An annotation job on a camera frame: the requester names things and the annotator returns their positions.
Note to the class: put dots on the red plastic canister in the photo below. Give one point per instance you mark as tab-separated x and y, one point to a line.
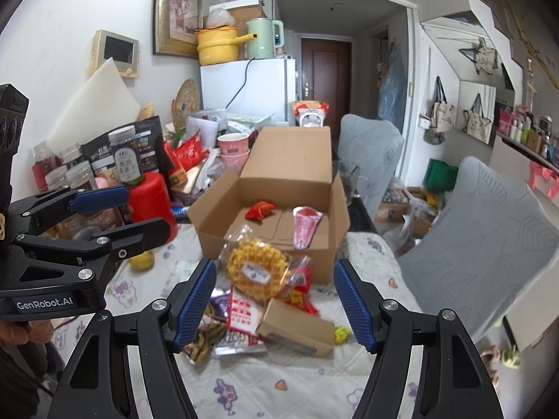
148	203

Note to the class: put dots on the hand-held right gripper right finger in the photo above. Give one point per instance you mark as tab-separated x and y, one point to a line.
353	305

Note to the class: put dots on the green electric kettle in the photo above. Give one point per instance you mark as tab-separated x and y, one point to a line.
264	39

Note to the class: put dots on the printed quilted tablecloth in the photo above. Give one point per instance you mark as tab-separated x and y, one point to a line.
262	384

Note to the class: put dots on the white paper bag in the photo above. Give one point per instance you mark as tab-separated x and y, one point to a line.
203	126

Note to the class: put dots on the red white snack packet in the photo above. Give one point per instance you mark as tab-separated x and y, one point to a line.
242	314

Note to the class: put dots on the person's left hand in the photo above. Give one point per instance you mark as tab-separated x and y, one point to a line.
26	331

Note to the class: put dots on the silver purple snack packet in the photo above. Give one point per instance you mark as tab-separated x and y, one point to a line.
240	345

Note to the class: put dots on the white foam board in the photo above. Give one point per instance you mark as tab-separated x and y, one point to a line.
98	104

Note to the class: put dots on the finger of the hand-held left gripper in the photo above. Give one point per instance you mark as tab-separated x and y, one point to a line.
100	198
139	235

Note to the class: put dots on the yellow green candy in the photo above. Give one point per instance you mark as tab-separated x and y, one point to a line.
342	334

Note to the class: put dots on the small brown snack carton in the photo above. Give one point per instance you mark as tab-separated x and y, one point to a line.
295	325

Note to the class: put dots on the black stand-up pouch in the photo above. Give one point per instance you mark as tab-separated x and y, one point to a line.
150	139

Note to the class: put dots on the red snack bag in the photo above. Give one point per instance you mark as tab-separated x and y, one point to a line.
310	108

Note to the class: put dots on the yellow pot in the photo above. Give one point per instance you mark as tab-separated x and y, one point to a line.
217	46

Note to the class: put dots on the yellow black snack packet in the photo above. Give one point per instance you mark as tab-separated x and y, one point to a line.
203	340

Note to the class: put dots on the beige wall intercom panel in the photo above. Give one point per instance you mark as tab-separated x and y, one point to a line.
114	54

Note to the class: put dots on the pink snack packet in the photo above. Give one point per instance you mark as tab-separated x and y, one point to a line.
305	225

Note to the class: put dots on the clear plastic bag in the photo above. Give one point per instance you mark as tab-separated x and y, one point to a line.
218	17

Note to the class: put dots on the round woven mat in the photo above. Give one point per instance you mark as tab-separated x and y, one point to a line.
187	102

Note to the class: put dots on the glass pitcher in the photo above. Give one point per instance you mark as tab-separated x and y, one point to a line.
349	181

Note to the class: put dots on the gold framed picture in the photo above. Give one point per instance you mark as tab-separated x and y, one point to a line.
177	11

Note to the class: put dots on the cream tote bag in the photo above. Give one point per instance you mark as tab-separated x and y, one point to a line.
442	115

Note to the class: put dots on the grey leaf pattern chair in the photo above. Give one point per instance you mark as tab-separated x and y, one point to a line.
369	148
476	248

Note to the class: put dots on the brown door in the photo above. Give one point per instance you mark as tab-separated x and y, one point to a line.
325	78

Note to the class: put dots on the pink paper cup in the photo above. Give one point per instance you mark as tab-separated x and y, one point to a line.
235	166
233	143

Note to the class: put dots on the red candy bag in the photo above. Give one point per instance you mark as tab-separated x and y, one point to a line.
303	297

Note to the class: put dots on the brown storage carton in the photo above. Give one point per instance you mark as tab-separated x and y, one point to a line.
246	13

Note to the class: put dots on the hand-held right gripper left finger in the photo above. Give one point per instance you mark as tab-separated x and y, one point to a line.
194	303

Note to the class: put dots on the pink bottle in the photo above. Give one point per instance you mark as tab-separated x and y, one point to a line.
105	182

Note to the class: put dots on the pink slipper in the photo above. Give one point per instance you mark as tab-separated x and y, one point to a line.
491	354

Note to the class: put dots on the person's left forearm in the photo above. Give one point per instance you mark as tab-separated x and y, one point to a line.
26	384

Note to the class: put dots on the cardboard box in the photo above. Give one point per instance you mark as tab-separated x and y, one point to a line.
288	152

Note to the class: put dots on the red foil packet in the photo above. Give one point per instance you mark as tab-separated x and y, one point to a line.
192	150

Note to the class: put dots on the jar with dark label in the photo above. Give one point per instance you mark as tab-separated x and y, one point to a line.
124	157

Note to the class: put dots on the pink ribbon bow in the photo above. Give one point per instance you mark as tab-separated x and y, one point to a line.
541	176

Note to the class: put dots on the yellow pear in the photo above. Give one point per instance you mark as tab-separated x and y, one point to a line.
142	260

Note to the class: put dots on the group of clear plastic jars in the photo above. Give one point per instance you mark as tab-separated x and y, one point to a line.
41	161

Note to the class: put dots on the tote bag on star frame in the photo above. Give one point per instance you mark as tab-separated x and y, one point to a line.
482	59

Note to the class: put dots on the blue plastic bag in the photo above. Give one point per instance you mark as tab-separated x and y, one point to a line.
393	83

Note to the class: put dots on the white mini fridge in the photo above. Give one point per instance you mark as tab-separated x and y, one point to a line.
262	91

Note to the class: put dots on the row of cosmetic bottles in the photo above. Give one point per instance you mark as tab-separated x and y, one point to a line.
528	131

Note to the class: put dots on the waffle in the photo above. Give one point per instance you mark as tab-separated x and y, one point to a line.
257	266

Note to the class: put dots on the small red snack packet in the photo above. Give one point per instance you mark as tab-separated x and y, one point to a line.
261	210

